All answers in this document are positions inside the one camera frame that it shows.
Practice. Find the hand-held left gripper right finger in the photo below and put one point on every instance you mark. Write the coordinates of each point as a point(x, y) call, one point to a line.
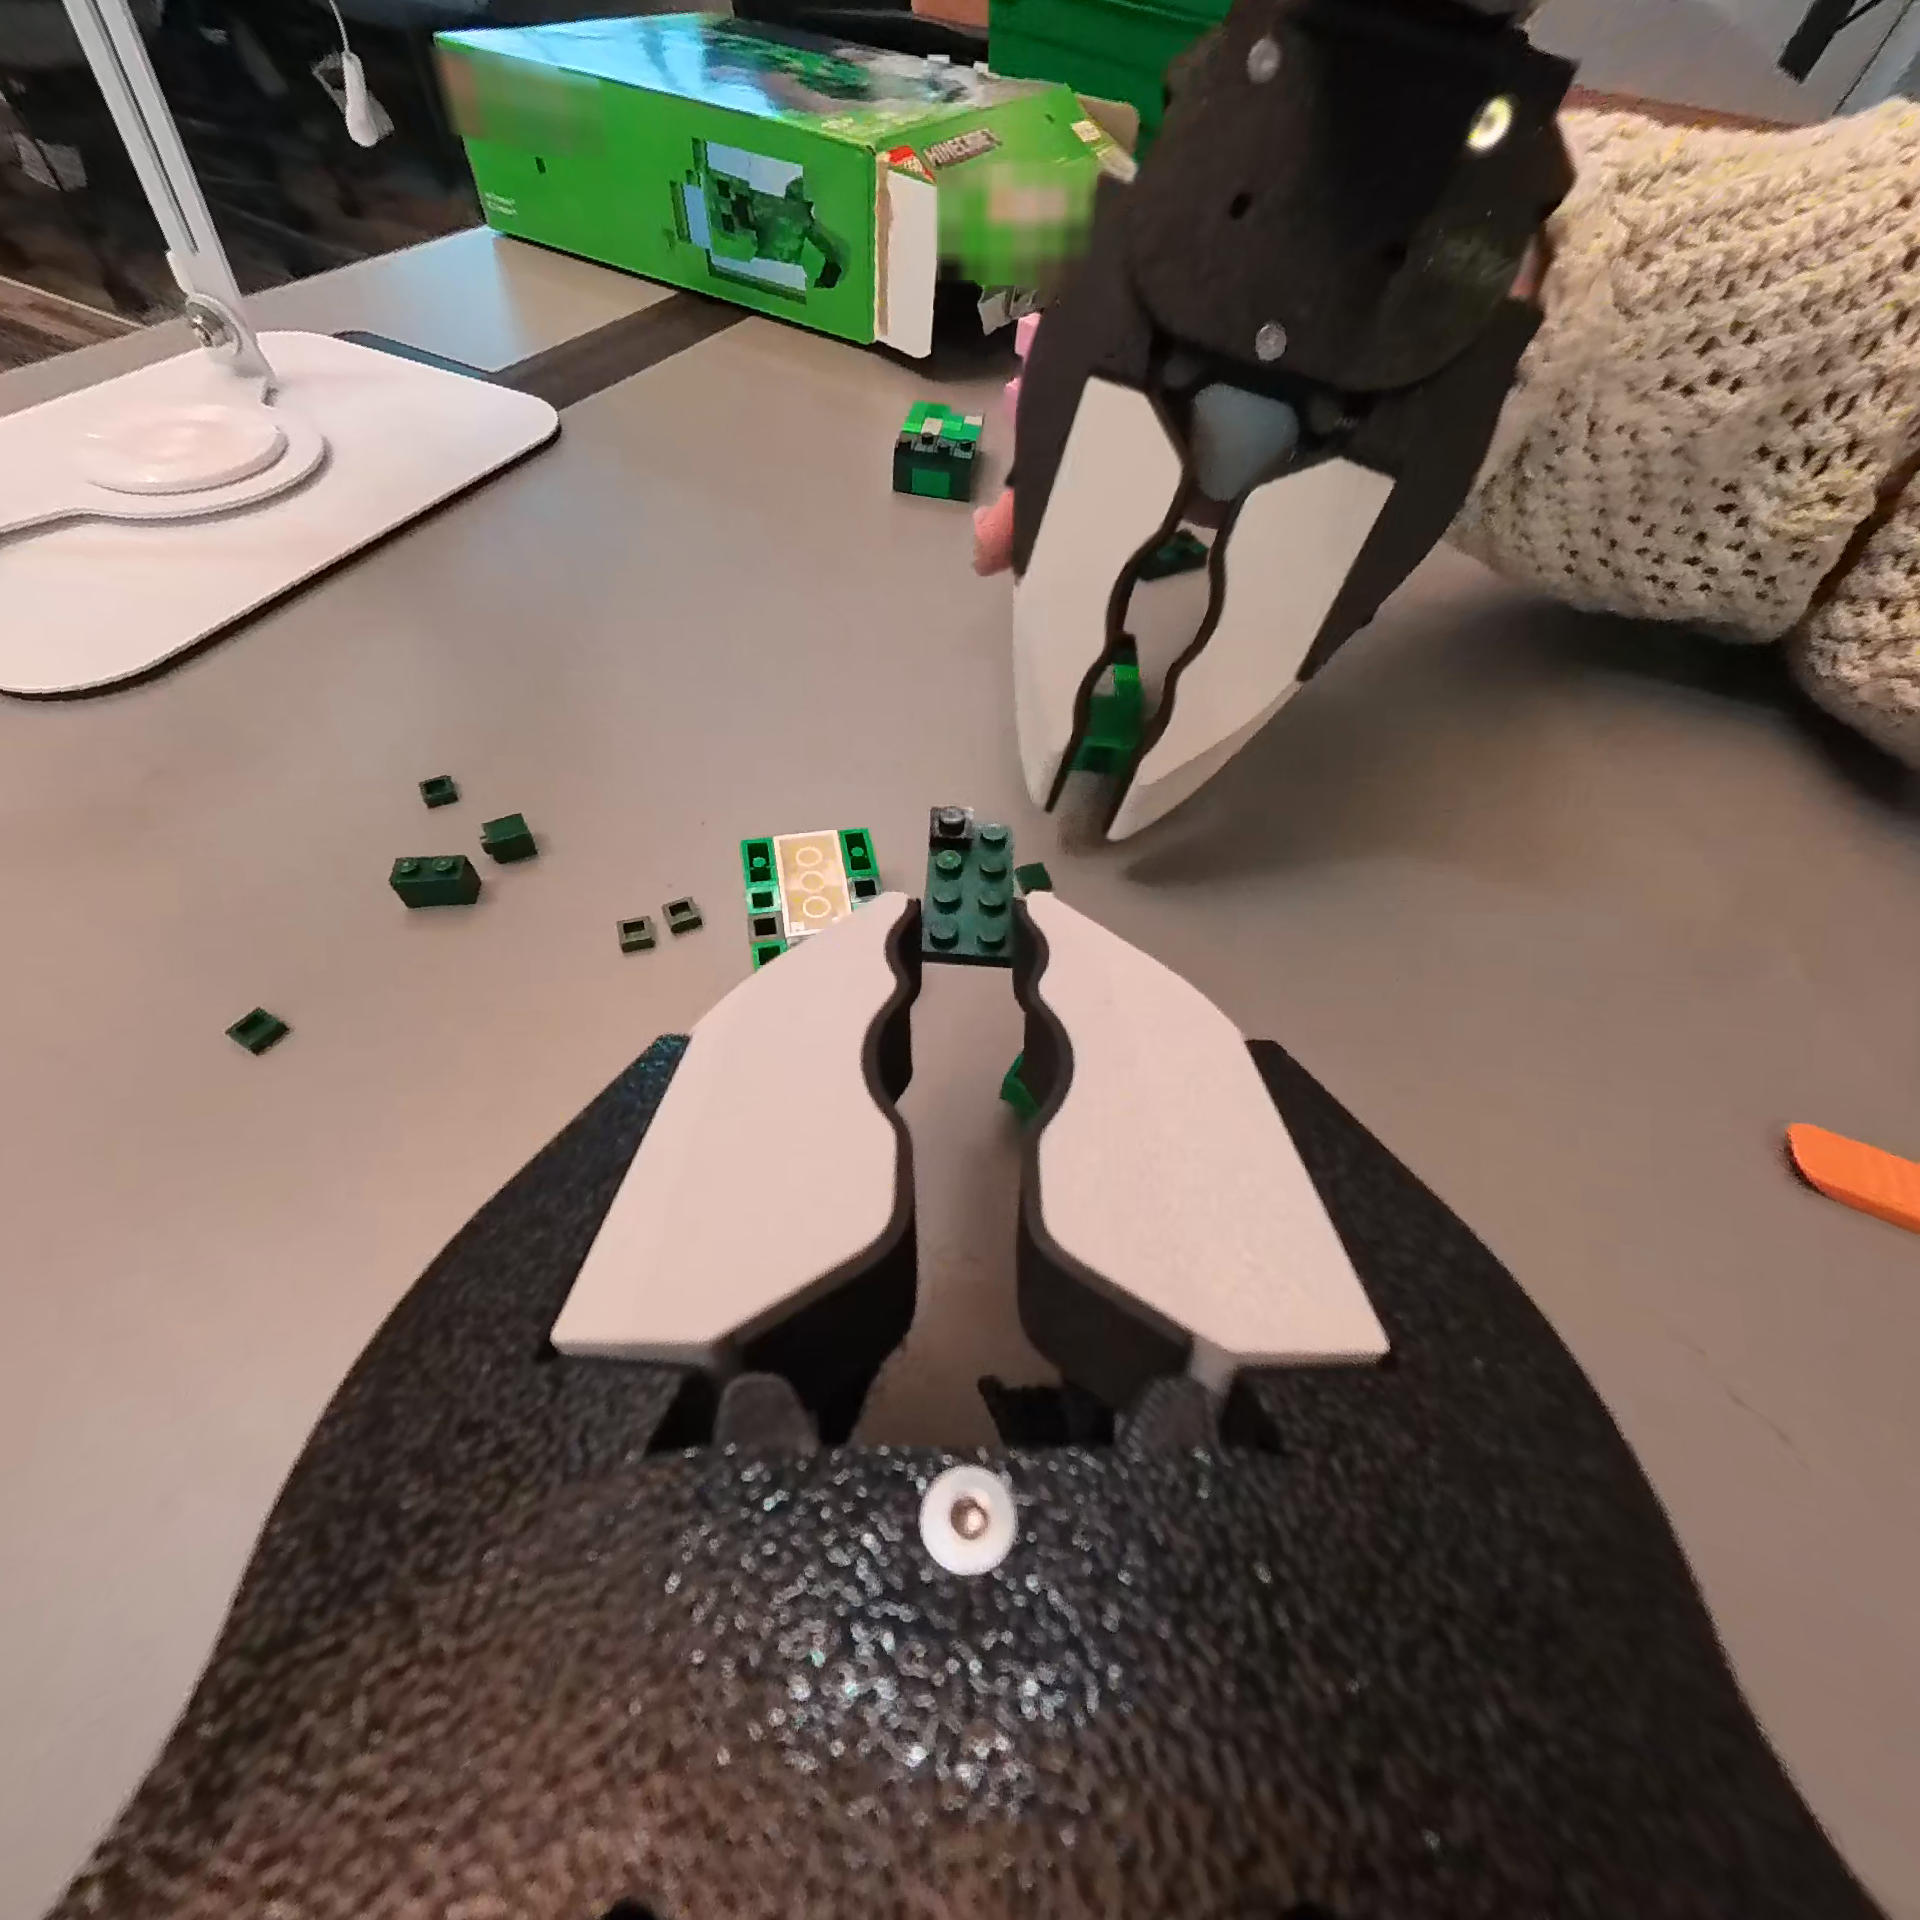
point(1201, 1200)

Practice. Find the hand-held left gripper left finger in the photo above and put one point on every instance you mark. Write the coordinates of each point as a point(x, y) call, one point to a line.
point(734, 1200)

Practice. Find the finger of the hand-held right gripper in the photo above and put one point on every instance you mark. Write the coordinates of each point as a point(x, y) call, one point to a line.
point(1289, 587)
point(1080, 540)

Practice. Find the small black lego brick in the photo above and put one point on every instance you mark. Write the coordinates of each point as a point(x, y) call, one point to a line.
point(948, 822)

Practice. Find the dark green lego assembly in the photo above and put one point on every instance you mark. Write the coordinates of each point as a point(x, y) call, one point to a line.
point(972, 908)

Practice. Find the person's right forearm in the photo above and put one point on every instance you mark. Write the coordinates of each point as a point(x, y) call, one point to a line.
point(1694, 375)

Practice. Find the dark green lego cube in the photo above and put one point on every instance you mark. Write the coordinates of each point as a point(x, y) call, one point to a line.
point(938, 452)

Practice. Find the green lego block dark studs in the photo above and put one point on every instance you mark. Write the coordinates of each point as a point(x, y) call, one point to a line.
point(1110, 727)

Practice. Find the green lego face block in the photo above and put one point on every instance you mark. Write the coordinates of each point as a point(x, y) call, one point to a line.
point(810, 892)
point(1020, 1088)

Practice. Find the scattered small dark lego pieces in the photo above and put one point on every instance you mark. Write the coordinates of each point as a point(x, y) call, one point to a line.
point(434, 883)

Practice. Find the green cardboard lego box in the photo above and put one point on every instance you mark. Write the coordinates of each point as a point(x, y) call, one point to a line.
point(599, 225)

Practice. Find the person's right hand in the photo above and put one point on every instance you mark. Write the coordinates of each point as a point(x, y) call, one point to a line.
point(993, 539)

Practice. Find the green plastic storage bin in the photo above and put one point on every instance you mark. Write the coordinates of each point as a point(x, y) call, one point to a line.
point(1080, 38)

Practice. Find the orange brick separator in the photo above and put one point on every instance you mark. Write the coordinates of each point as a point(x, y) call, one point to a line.
point(1862, 1177)

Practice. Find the white book stand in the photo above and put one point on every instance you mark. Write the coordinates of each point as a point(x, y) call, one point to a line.
point(300, 452)

